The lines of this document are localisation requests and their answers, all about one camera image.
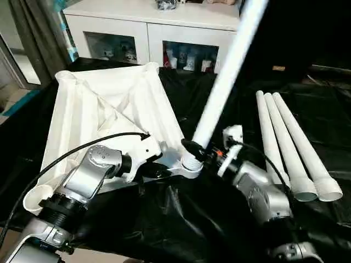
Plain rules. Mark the white plastic table leg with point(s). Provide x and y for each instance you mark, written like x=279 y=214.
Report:
x=304 y=145
x=285 y=148
x=267 y=131
x=219 y=90

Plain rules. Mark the white plastic table top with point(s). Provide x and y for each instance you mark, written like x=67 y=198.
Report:
x=82 y=109

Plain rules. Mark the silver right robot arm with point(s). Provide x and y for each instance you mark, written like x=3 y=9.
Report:
x=260 y=197

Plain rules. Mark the black mat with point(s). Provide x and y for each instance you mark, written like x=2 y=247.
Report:
x=178 y=219

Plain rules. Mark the white glass-door cabinet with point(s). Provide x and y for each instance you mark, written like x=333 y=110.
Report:
x=150 y=19

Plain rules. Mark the black cabinet gold label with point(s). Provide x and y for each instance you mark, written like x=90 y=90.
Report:
x=288 y=33

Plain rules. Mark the dark grey bundle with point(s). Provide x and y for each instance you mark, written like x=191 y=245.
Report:
x=166 y=5

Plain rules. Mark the grey curtain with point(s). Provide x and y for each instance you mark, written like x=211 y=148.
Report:
x=41 y=35

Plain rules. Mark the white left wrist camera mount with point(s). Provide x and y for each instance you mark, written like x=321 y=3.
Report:
x=142 y=153

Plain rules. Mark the grey door frame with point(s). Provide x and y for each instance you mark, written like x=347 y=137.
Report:
x=16 y=71

